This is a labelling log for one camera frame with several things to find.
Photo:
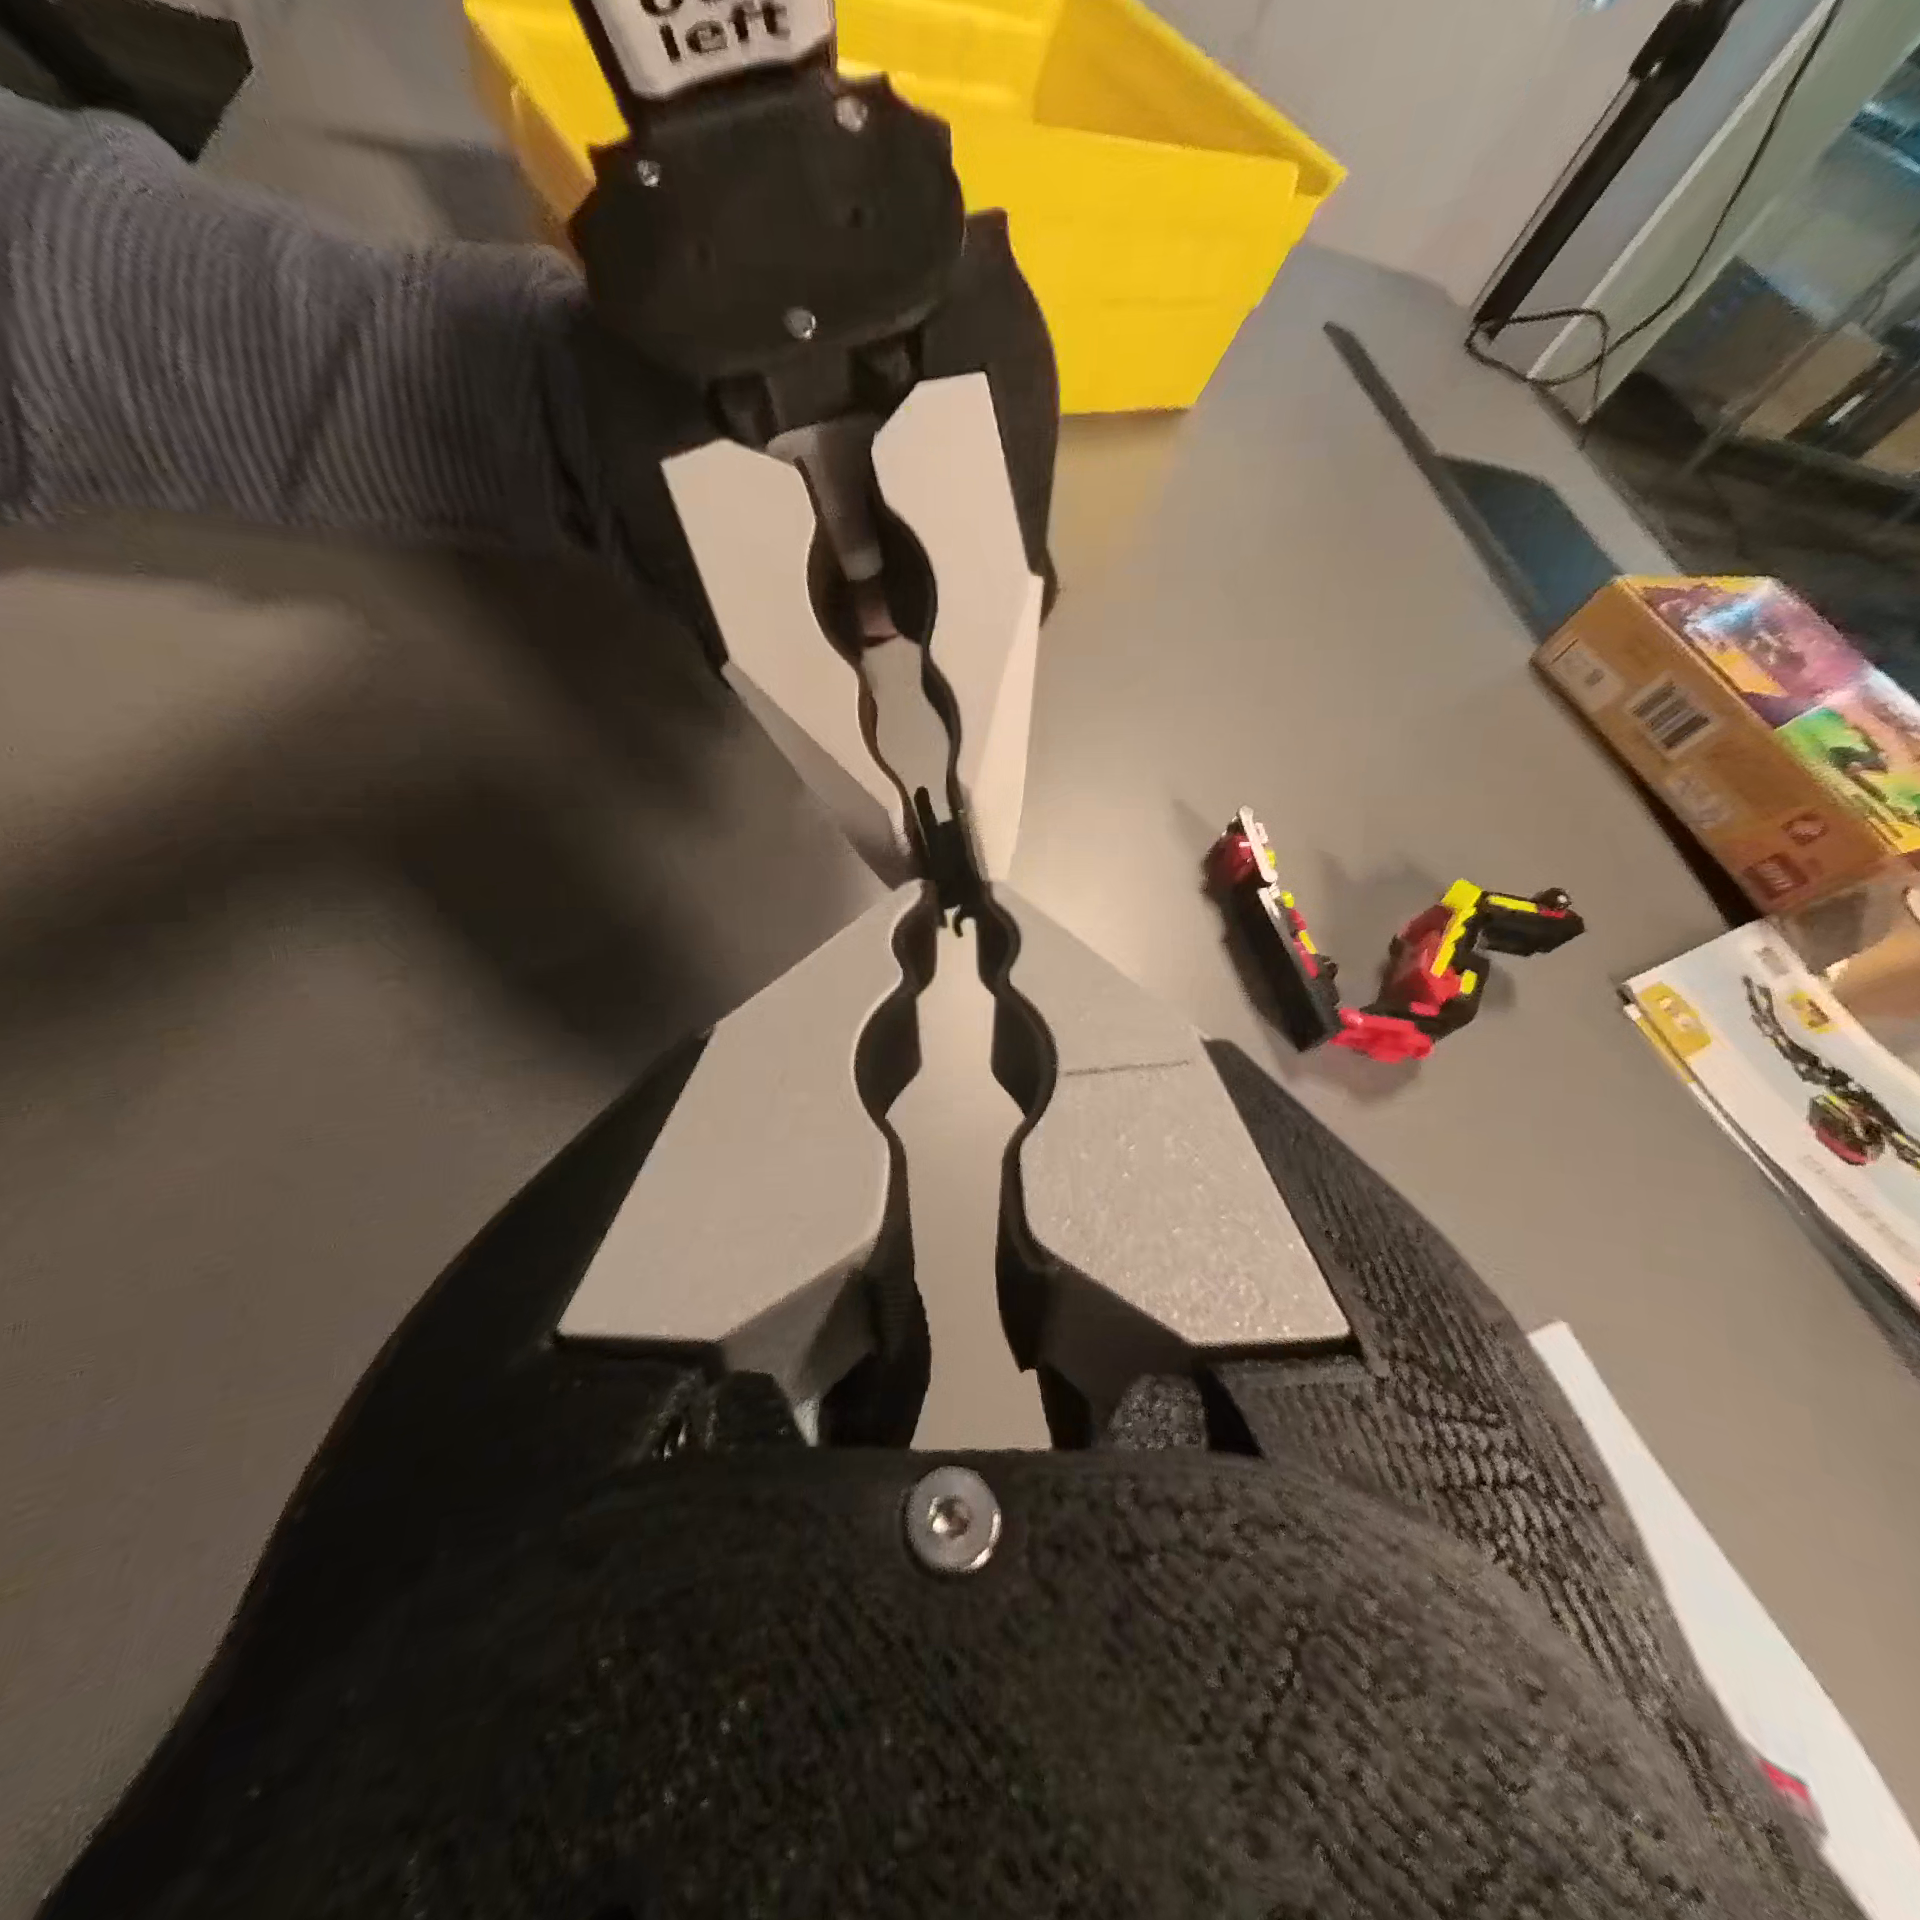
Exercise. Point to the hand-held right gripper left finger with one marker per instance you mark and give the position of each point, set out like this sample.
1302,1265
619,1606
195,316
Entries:
734,1201

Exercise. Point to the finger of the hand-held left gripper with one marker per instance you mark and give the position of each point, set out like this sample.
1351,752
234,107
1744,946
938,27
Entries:
983,600
751,600

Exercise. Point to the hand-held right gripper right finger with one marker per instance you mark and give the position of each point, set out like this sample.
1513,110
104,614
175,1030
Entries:
1184,1214

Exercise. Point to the black red yellow lego model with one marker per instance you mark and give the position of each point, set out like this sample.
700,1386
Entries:
1424,974

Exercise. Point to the yellow plastic bin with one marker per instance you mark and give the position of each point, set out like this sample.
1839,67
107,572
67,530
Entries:
1142,225

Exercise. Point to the person's left forearm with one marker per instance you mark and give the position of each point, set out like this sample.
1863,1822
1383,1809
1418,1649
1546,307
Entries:
224,345

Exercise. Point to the orange cardboard lego box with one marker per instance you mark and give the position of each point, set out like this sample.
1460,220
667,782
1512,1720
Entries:
1681,721

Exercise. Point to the open instruction booklet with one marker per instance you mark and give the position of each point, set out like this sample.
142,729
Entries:
1681,1530

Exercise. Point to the closed instruction booklet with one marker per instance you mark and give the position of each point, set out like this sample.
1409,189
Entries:
1800,1078

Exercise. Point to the black stand pole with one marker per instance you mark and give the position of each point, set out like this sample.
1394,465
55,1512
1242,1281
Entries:
1604,164

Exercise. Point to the dark flat base plate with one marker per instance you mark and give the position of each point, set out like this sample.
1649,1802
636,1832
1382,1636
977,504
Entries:
1499,509

